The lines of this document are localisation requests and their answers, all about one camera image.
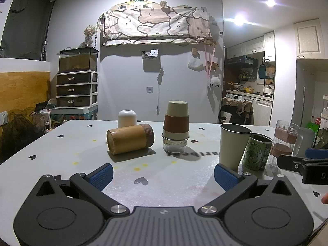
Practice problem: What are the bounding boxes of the black range hood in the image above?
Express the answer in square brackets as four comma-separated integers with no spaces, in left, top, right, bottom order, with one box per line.
[227,56,259,66]

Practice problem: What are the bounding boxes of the clear plastic pitcher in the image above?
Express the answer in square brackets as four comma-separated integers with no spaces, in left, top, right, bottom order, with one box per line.
[289,122,316,157]

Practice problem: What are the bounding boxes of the side table with colourful cloth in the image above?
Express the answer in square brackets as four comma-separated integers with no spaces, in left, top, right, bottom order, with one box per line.
[50,107,98,129]

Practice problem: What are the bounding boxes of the dark window curtain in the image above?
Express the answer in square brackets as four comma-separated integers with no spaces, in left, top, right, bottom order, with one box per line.
[0,0,57,62]

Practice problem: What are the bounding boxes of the glass mug with brown bands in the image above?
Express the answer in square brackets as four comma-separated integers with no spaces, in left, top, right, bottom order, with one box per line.
[269,120,303,167]

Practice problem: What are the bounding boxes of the black mesh cloth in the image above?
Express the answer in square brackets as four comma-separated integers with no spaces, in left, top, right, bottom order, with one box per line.
[0,107,50,162]

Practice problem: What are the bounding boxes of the white cup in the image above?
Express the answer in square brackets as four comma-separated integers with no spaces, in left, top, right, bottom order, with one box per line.
[117,110,137,128]

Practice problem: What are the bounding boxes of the dried flowers in vase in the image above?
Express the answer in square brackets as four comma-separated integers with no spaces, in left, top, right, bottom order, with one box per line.
[82,25,98,48]

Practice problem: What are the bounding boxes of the printed blanket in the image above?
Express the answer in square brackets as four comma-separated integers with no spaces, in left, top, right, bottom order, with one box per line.
[101,1,214,47]

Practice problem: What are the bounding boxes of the beige cup with metal lining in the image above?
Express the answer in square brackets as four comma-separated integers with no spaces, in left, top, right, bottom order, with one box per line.
[220,123,253,171]

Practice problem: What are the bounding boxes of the glass fish tank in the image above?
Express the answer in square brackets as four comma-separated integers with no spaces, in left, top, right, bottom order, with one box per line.
[58,47,99,74]

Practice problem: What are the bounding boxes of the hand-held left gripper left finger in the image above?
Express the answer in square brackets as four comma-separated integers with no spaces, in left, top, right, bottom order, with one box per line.
[31,163,131,217]

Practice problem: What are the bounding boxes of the white plastic drawer unit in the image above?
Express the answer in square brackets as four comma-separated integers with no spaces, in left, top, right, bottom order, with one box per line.
[56,70,99,108]

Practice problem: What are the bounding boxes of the pink ribbon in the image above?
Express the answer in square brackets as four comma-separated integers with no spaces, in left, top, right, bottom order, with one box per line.
[204,44,216,79]

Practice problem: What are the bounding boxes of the beige cup with brown sleeve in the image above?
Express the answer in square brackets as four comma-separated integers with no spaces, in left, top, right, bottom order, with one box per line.
[163,101,189,140]

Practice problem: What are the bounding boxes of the white washing machine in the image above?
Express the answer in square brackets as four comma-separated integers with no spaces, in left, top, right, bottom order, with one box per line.
[225,93,243,103]

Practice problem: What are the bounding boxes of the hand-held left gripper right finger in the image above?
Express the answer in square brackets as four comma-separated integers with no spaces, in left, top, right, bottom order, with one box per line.
[197,163,298,216]

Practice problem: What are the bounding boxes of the bamboo cup with dark rim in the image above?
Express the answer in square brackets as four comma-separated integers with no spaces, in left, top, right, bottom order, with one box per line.
[106,123,155,156]

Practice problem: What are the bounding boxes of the green packet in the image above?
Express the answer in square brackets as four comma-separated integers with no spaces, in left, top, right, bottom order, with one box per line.
[306,121,319,134]

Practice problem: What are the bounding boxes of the clear glass cup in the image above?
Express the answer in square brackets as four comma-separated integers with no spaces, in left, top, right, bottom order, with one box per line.
[161,133,190,157]

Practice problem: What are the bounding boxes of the white hanging bag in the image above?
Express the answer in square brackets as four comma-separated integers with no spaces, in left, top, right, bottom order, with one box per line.
[188,56,206,70]

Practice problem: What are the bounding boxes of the white kitchen wall cabinets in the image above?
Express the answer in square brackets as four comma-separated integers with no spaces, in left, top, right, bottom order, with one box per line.
[227,30,276,62]

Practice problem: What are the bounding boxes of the chair draped with clothes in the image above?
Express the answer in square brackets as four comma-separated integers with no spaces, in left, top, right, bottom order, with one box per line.
[219,98,254,126]

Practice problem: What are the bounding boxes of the hanging cable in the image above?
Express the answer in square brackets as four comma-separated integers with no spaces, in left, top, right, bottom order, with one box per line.
[155,68,165,115]

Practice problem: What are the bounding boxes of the green printed cup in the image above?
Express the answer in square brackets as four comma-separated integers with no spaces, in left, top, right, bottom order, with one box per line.
[242,134,273,172]

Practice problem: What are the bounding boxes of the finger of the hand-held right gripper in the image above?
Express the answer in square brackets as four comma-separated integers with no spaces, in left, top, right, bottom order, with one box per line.
[305,143,328,160]
[277,154,328,184]

